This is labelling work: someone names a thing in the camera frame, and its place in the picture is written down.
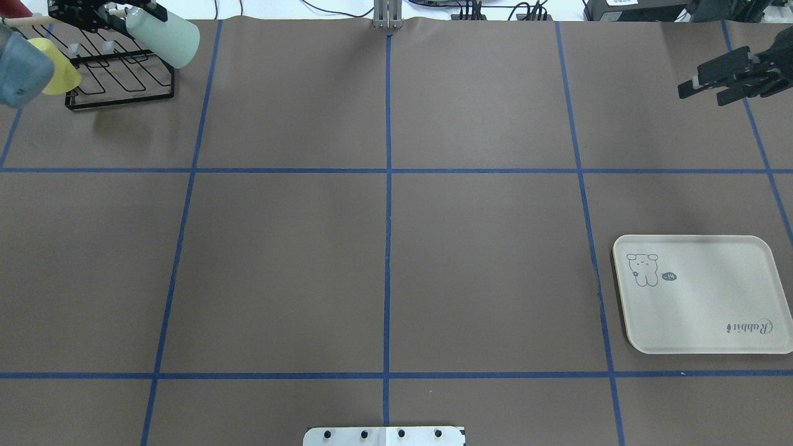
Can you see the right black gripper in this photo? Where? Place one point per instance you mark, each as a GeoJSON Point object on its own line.
{"type": "Point", "coordinates": [782, 57]}

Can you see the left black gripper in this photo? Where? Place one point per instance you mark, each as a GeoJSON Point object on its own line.
{"type": "Point", "coordinates": [73, 10]}

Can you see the pale green plastic cup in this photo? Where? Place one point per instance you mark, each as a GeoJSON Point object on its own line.
{"type": "Point", "coordinates": [175, 41]}

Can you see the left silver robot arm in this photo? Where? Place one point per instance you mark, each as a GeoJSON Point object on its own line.
{"type": "Point", "coordinates": [25, 69]}

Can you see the yellow plastic cup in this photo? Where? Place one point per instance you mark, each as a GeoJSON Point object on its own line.
{"type": "Point", "coordinates": [65, 77]}

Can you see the cream rabbit print tray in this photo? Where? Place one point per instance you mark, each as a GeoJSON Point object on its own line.
{"type": "Point", "coordinates": [701, 294]}

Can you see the black office chair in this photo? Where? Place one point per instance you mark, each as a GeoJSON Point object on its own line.
{"type": "Point", "coordinates": [776, 12]}

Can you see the black box with label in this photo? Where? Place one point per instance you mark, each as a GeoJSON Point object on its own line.
{"type": "Point", "coordinates": [634, 11]}

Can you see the black wire cup rack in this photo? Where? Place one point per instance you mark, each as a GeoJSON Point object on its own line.
{"type": "Point", "coordinates": [115, 69]}

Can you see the aluminium frame post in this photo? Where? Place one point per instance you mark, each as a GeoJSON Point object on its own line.
{"type": "Point", "coordinates": [387, 14]}

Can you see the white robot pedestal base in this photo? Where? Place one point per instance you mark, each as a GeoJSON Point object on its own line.
{"type": "Point", "coordinates": [384, 435]}

